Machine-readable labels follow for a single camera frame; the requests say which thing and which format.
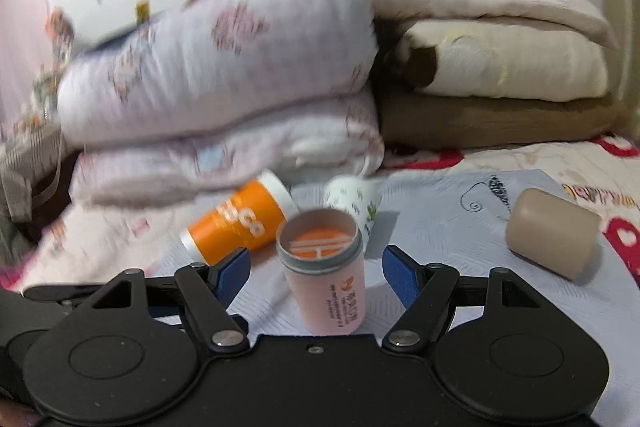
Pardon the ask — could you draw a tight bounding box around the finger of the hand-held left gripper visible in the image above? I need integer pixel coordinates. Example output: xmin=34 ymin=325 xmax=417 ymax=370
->
xmin=22 ymin=284 xmax=108 ymax=308

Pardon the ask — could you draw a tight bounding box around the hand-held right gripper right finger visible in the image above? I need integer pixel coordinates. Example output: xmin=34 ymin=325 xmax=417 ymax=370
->
xmin=381 ymin=245 xmax=545 ymax=354

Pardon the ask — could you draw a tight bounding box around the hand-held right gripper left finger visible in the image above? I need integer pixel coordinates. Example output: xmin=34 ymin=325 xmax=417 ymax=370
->
xmin=91 ymin=247 xmax=252 ymax=354

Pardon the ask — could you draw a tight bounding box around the pink cup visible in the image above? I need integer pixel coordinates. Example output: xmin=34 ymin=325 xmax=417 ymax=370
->
xmin=275 ymin=207 xmax=364 ymax=337

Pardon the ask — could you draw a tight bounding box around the orange cup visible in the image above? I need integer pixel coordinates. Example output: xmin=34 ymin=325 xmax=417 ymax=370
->
xmin=180 ymin=170 xmax=299 ymax=267

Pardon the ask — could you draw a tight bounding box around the white leaf-print cup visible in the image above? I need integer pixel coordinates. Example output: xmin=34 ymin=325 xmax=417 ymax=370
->
xmin=322 ymin=174 xmax=383 ymax=254

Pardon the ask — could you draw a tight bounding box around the beige cup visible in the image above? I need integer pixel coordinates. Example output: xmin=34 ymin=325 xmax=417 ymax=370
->
xmin=505 ymin=188 xmax=602 ymax=282

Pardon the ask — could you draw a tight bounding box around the light grey cloth mat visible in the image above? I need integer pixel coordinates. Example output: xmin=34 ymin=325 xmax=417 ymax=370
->
xmin=145 ymin=169 xmax=640 ymax=413

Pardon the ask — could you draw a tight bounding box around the dark cloth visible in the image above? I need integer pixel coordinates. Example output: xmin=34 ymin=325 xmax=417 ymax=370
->
xmin=0 ymin=147 xmax=81 ymax=243

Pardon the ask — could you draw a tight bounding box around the brown folded blanket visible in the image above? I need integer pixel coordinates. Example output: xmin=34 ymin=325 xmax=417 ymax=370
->
xmin=375 ymin=82 xmax=632 ymax=152

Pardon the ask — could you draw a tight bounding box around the floral bed sheet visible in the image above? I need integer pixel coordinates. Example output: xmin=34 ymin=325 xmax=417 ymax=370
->
xmin=0 ymin=132 xmax=640 ymax=295

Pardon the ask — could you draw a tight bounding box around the pink folded quilt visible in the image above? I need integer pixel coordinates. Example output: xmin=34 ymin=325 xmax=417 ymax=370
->
xmin=57 ymin=0 xmax=386 ymax=210

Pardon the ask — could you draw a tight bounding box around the cream blanket with brown patch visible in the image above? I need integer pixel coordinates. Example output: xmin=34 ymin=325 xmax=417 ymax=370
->
xmin=395 ymin=19 xmax=612 ymax=101

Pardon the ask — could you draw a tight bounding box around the pink net curtain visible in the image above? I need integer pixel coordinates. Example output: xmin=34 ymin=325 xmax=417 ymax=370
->
xmin=0 ymin=0 xmax=68 ymax=138

